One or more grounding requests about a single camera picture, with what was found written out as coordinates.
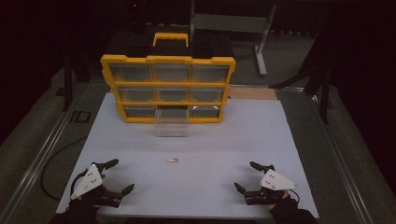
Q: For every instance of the aluminium rail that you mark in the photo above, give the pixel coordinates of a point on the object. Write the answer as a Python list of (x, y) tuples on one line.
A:
[(40, 155), (342, 161)]

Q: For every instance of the yellow black organizer cabinet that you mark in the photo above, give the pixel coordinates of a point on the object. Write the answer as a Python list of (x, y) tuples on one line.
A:
[(169, 59)]

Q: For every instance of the person's right hand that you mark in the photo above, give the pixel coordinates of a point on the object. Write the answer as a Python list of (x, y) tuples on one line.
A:
[(274, 206)]

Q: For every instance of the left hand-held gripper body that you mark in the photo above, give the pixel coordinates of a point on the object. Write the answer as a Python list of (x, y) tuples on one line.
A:
[(88, 183)]

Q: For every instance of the wooden board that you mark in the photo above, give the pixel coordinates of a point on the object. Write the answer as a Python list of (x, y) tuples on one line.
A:
[(252, 93)]

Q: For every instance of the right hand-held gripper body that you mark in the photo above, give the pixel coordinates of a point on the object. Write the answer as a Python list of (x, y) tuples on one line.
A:
[(274, 182)]

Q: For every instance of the person's left hand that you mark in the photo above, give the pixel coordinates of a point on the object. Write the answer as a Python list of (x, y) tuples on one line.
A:
[(81, 206)]

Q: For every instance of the pulled-out clear plastic drawer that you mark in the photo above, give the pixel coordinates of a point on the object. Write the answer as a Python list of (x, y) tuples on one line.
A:
[(172, 131)]

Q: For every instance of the grid of clear plastic drawers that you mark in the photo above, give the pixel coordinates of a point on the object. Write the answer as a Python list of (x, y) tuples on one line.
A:
[(130, 72)]

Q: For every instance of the small shiny metal part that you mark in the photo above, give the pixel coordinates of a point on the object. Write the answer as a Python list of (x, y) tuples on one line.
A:
[(172, 160)]

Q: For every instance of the black stand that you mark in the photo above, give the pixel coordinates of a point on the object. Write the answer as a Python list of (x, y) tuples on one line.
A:
[(67, 84), (324, 93)]

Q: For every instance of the grey metal stand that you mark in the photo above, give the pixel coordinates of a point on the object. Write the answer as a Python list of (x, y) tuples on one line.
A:
[(230, 23)]

